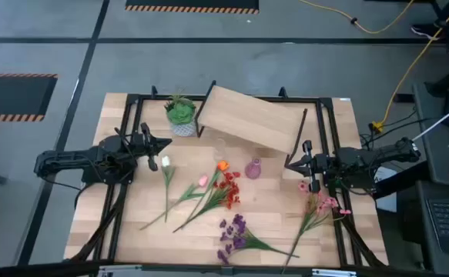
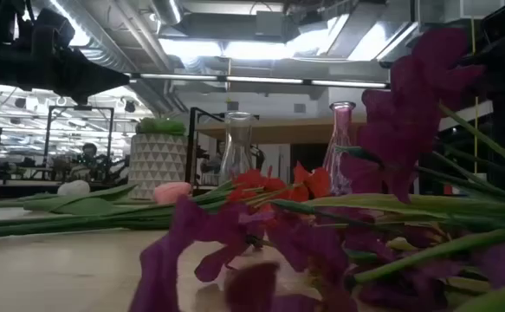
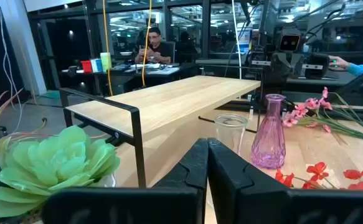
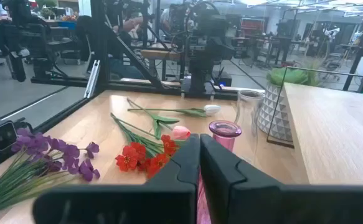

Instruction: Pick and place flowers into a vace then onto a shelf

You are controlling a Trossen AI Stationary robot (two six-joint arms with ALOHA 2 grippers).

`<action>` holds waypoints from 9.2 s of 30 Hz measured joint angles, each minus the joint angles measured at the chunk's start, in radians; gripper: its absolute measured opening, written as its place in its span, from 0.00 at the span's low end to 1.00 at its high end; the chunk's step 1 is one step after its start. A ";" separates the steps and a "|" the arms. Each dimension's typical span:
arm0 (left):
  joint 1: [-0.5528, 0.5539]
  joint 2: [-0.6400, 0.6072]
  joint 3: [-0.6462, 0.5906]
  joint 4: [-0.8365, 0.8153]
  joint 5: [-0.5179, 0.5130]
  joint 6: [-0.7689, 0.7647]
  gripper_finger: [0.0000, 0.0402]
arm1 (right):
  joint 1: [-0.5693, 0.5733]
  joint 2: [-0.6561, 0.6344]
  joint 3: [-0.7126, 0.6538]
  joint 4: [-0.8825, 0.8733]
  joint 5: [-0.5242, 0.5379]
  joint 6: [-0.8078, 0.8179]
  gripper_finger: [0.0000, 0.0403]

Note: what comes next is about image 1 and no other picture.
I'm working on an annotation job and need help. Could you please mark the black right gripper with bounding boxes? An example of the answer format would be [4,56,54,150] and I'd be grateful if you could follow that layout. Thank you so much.
[284,140,327,193]

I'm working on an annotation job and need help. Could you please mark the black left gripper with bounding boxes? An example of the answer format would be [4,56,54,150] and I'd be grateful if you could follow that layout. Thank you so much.
[131,122,173,172]

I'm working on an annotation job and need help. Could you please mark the white artificial tulip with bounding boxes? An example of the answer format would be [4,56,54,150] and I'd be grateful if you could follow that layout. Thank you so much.
[160,155,177,223]

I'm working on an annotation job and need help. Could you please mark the pink artificial flower bunch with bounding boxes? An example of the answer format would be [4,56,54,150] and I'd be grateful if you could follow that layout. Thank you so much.
[281,180,353,276]

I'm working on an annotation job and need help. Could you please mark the pink glass vase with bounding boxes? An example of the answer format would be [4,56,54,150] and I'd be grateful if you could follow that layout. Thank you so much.
[244,156,263,180]

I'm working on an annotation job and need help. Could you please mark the pink artificial tulip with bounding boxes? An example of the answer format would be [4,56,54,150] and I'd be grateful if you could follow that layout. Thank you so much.
[139,175,209,232]

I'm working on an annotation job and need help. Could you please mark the clear glass vase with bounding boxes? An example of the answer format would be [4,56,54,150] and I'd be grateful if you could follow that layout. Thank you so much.
[213,137,228,162]

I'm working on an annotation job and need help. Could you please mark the orange artificial tulip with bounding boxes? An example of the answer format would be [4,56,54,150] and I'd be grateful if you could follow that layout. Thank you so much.
[185,159,231,224]

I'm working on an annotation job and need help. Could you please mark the red artificial flower bunch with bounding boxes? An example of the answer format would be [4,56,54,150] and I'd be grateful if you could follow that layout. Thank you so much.
[172,171,243,234]

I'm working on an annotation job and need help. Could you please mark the purple artificial flower bunch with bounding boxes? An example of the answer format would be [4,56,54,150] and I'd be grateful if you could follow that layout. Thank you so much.
[216,213,300,266]

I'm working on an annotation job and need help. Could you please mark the wooden shelf with black legs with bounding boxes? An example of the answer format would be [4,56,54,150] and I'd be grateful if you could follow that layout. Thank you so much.
[194,79,309,167]

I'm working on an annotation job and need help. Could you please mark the succulent in patterned grey pot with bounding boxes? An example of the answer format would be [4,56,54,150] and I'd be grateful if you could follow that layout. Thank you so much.
[164,93,198,138]

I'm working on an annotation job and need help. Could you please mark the dark grey desk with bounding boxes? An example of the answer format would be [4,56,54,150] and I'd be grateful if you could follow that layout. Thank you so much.
[412,82,449,188]
[395,180,449,277]

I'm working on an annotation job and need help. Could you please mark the black hazard-striped floor mat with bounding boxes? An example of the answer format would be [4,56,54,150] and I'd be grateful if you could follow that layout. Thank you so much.
[125,0,260,15]
[0,72,59,123]

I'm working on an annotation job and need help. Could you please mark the person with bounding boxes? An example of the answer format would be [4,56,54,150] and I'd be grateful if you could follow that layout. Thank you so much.
[410,0,449,57]

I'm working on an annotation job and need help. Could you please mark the yellow cable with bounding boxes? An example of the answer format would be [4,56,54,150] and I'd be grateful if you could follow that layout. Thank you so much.
[370,0,449,134]
[299,0,417,35]

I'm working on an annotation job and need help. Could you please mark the silver aluminium bracket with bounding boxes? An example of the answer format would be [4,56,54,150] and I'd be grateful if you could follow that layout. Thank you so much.
[311,268,358,277]
[96,264,142,277]

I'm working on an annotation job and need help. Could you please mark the white cable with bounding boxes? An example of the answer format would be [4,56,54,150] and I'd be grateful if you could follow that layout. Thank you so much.
[412,98,449,142]

